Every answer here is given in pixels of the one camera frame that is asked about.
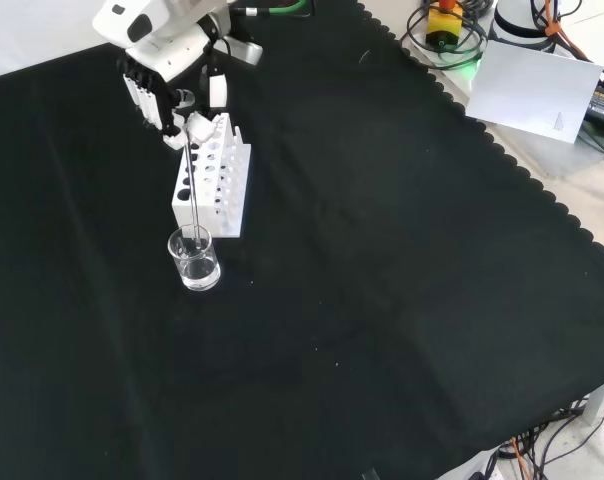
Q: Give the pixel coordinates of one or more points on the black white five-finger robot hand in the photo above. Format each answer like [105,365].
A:
[172,55]

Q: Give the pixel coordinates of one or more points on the white test tube rack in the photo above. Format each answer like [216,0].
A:
[182,215]

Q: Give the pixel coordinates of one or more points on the clear glass beaker with water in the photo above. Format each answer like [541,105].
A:
[194,275]

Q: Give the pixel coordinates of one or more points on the yellow stop button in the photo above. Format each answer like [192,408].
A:
[442,25]

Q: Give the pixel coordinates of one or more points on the black bench cloth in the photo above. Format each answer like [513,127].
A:
[382,250]

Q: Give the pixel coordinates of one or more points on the pale white board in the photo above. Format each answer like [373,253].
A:
[527,90]

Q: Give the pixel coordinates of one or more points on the clear cloth clip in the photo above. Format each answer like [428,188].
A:
[370,475]

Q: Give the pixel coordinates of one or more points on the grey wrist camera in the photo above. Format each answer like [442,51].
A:
[247,50]

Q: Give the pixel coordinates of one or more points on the grey metal bench frame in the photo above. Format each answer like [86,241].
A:
[602,400]

